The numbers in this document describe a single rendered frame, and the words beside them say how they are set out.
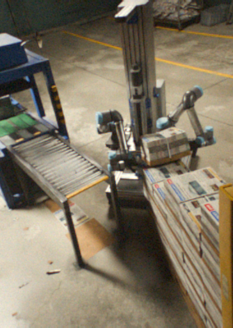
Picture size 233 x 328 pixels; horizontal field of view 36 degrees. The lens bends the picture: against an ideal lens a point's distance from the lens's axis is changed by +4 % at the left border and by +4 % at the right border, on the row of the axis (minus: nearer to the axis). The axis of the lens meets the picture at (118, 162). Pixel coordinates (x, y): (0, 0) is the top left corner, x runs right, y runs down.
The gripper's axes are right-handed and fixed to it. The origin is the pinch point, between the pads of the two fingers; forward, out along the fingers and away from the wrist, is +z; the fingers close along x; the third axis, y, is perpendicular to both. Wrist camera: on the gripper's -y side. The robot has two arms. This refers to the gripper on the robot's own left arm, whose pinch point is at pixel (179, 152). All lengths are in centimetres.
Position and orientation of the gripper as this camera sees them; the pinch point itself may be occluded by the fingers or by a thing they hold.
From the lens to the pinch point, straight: 342.9
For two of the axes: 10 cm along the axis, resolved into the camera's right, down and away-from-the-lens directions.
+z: -9.5, 2.6, -1.5
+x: 2.1, 1.9, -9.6
